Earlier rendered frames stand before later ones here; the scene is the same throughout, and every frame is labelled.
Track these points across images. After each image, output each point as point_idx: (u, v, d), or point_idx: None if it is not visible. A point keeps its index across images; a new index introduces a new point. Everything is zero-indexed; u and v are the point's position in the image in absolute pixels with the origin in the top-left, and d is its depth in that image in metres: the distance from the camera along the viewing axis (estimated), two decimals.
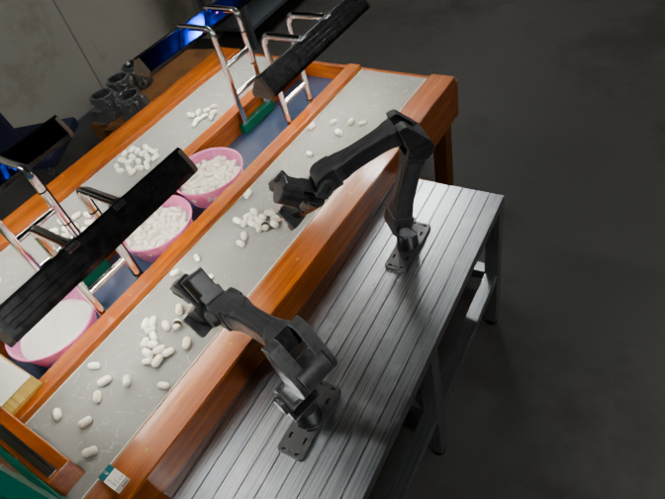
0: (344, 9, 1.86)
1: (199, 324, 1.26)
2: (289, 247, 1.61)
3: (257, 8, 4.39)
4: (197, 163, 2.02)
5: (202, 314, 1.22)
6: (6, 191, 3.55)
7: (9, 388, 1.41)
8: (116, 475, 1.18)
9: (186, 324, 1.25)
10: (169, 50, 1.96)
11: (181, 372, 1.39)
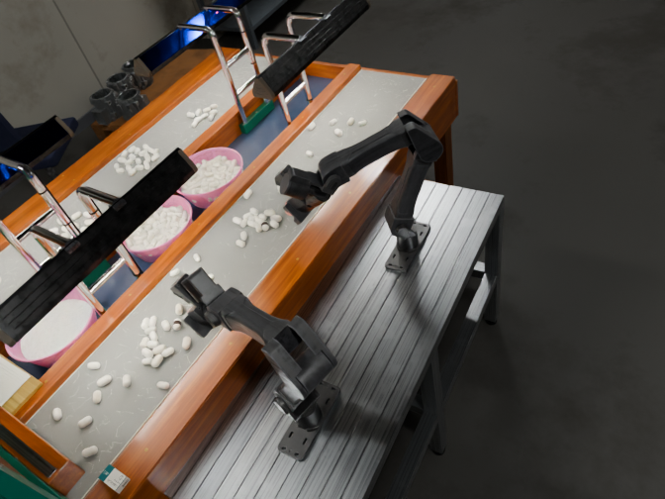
0: (344, 9, 1.86)
1: (199, 324, 1.26)
2: (289, 247, 1.61)
3: (257, 8, 4.39)
4: (197, 163, 2.02)
5: (202, 314, 1.22)
6: (6, 191, 3.55)
7: (9, 388, 1.41)
8: (116, 475, 1.18)
9: (186, 324, 1.25)
10: (169, 50, 1.96)
11: (181, 372, 1.39)
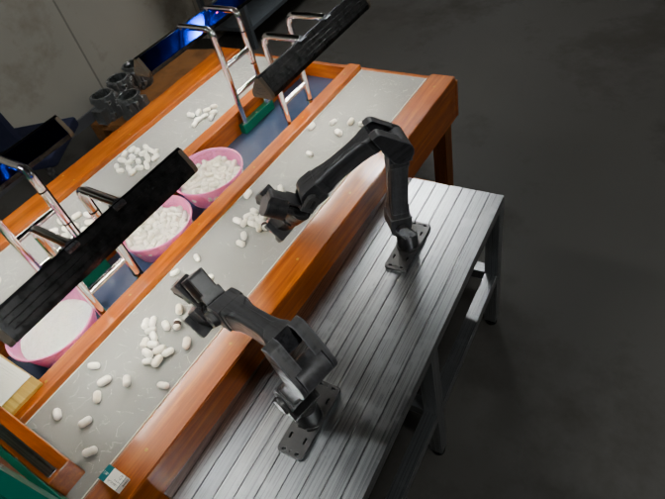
0: (344, 9, 1.86)
1: (200, 324, 1.26)
2: (289, 247, 1.61)
3: (257, 8, 4.39)
4: (197, 163, 2.02)
5: (203, 314, 1.22)
6: (6, 191, 3.55)
7: (9, 388, 1.41)
8: (116, 475, 1.18)
9: (187, 324, 1.25)
10: (169, 50, 1.96)
11: (181, 372, 1.39)
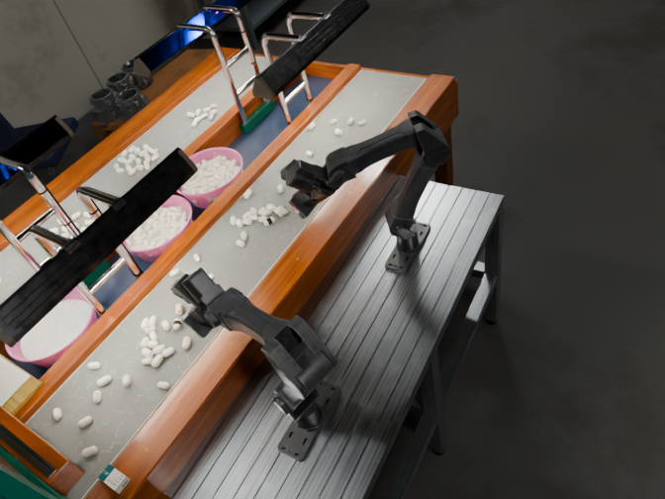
0: (344, 9, 1.86)
1: (199, 324, 1.26)
2: (289, 247, 1.61)
3: (257, 8, 4.39)
4: (197, 163, 2.02)
5: (202, 314, 1.22)
6: (6, 191, 3.55)
7: (9, 388, 1.41)
8: (116, 475, 1.18)
9: (186, 324, 1.25)
10: (169, 50, 1.96)
11: (181, 372, 1.39)
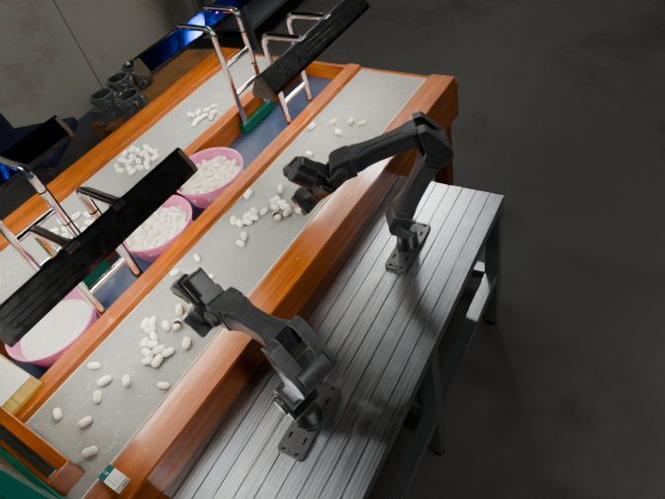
0: (344, 9, 1.86)
1: (199, 324, 1.26)
2: (289, 247, 1.61)
3: (257, 8, 4.39)
4: (197, 163, 2.02)
5: (202, 314, 1.22)
6: (6, 191, 3.55)
7: (9, 388, 1.41)
8: (116, 475, 1.18)
9: (186, 324, 1.25)
10: (169, 50, 1.96)
11: (181, 372, 1.39)
